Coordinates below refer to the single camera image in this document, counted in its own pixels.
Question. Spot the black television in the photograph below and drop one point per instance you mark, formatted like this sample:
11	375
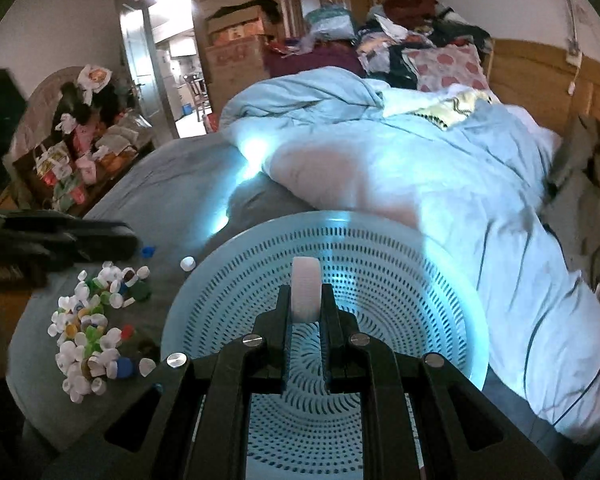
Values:
0	135

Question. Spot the floral pillow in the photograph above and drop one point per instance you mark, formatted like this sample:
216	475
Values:
450	67

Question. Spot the heap of clothes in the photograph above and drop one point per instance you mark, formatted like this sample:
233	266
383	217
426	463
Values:
415	10

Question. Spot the white bag with orange print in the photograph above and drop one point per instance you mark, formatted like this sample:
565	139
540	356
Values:
94	77

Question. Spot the wooden dining chair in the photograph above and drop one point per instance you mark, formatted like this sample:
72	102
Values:
197	92

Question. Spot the single blue bottle cap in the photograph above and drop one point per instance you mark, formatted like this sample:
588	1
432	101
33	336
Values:
149	250

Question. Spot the heap of bags and packages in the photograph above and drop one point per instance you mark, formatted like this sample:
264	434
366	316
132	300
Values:
80	160

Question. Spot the yellow and white cloth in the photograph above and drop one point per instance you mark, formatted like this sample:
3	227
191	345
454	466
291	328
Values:
455	110

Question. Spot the large cardboard box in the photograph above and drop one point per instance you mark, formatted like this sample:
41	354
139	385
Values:
235	75

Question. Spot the grey door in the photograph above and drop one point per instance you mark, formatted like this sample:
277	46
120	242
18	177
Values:
140	60

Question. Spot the maroon blanket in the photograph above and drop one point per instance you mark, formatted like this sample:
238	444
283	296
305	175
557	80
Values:
310	62

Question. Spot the light blue duvet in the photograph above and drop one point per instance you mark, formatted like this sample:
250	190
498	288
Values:
430	170

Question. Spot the wooden dresser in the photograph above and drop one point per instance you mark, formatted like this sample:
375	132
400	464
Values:
5	330

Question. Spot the single white bottle cap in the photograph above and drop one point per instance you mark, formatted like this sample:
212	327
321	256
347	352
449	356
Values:
187	263

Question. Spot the open cardboard box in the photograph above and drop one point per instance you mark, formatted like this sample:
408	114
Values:
240	27

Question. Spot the translucent plastic bag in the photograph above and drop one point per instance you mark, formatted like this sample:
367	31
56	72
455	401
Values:
330	22

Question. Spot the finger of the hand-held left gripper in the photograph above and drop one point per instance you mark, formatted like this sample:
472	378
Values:
100	242

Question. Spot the beige woven chair back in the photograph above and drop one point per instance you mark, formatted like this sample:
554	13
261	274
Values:
40	100

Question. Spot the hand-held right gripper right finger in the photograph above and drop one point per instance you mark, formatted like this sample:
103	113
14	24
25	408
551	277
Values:
328	320

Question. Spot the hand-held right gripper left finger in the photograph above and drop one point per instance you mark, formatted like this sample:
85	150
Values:
284	320

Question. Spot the blue perforated plastic basket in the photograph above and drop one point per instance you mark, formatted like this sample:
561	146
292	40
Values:
380	280

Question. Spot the pile of mixed bottle caps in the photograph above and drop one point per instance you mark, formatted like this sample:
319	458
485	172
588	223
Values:
80	355

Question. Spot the olive jacket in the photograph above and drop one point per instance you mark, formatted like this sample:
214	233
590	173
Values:
585	185

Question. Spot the wooden headboard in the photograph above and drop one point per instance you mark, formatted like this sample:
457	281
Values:
530	75

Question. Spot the wooden side table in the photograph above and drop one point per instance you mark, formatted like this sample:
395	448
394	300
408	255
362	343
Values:
10	195

